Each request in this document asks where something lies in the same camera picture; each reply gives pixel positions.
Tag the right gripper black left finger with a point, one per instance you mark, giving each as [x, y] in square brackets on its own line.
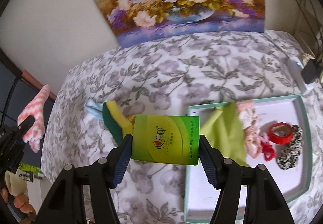
[64, 202]

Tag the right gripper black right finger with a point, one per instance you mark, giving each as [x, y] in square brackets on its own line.
[264, 200]

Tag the pink striped cloth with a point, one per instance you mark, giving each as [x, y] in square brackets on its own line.
[35, 109]

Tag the leopard print scrunchie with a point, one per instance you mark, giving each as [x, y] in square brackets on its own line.
[290, 155]

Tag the red tape roll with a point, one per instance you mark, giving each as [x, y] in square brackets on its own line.
[280, 133]

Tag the lime green cloth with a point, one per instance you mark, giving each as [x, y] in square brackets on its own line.
[223, 130]

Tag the pink floral scrunchie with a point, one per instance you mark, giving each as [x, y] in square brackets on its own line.
[249, 120]

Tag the blue face mask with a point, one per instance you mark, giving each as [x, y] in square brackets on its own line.
[94, 108]

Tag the yellow green sponge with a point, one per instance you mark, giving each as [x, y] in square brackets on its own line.
[117, 124]

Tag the green tissue pack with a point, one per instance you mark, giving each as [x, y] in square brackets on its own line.
[166, 139]
[29, 172]

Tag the person's hand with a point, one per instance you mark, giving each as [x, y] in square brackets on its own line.
[16, 187]

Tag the white power strip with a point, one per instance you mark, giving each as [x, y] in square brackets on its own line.
[295, 67]

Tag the black power adapter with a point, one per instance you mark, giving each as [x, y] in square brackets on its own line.
[311, 71]

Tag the floral patterned blanket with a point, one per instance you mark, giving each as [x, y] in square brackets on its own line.
[165, 77]

